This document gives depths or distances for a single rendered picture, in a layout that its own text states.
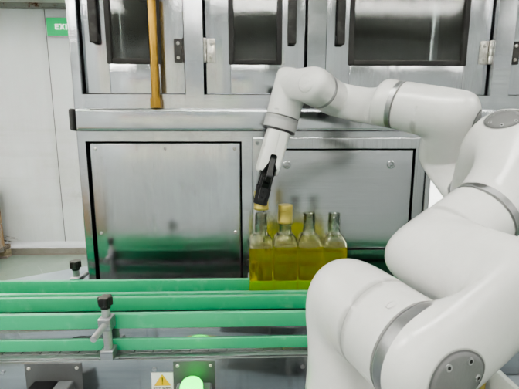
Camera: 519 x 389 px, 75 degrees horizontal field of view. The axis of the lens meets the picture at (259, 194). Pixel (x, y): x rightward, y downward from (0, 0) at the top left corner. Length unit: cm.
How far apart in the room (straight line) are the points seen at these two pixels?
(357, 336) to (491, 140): 30
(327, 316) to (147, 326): 48
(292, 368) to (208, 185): 50
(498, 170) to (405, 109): 20
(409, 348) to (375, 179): 71
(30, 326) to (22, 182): 389
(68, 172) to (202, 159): 354
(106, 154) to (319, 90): 61
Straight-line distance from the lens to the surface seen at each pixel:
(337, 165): 94
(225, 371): 78
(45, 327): 85
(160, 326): 77
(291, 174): 92
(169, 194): 98
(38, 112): 455
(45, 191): 458
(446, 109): 61
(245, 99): 94
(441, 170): 66
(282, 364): 78
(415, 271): 40
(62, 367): 86
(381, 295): 34
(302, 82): 71
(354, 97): 78
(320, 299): 37
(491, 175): 48
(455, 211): 43
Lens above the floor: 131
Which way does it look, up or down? 9 degrees down
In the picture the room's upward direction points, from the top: straight up
